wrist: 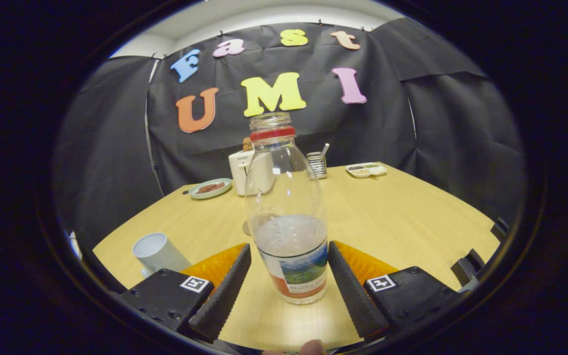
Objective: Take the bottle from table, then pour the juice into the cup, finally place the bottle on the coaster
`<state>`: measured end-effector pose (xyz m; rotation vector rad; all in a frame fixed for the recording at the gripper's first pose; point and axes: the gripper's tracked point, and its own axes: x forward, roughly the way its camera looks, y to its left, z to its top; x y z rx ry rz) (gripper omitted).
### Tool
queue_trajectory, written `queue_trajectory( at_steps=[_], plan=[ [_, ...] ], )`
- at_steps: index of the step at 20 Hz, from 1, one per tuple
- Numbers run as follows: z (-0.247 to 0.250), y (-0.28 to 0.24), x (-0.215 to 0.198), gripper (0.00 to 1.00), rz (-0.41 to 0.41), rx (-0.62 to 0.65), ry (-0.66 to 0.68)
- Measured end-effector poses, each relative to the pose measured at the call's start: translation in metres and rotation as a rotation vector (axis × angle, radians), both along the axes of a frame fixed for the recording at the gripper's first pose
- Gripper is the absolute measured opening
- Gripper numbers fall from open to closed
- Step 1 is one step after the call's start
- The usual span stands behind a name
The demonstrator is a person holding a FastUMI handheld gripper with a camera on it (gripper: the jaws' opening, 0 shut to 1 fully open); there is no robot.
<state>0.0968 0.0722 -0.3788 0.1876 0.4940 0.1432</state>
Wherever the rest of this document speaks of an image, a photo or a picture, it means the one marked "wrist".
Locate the black chair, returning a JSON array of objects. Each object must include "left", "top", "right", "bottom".
[
  {"left": 451, "top": 249, "right": 487, "bottom": 291},
  {"left": 490, "top": 218, "right": 509, "bottom": 242}
]

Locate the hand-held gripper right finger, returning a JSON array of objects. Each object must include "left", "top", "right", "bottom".
[{"left": 327, "top": 241, "right": 471, "bottom": 345}]

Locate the wooden table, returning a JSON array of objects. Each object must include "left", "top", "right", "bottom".
[{"left": 92, "top": 163, "right": 501, "bottom": 352}]

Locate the black backdrop cloth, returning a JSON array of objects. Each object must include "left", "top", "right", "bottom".
[{"left": 52, "top": 19, "right": 526, "bottom": 247}]

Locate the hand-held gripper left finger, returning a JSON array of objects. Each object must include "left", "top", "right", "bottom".
[{"left": 118, "top": 243, "right": 252, "bottom": 345}]

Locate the pale green plate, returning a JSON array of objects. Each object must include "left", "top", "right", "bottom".
[{"left": 188, "top": 178, "right": 233, "bottom": 200}]

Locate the white cup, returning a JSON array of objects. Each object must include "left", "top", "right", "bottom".
[{"left": 132, "top": 232, "right": 192, "bottom": 278}]

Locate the white divided dish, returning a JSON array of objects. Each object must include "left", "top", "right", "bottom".
[{"left": 346, "top": 163, "right": 388, "bottom": 178}]

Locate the clear plastic juice bottle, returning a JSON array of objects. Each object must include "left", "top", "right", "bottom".
[{"left": 244, "top": 112, "right": 329, "bottom": 305}]

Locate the metal wire holder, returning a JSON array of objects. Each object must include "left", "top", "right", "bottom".
[{"left": 307, "top": 151, "right": 327, "bottom": 179}]

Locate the white toaster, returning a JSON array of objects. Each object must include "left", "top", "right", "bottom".
[{"left": 228, "top": 150, "right": 276, "bottom": 196}]

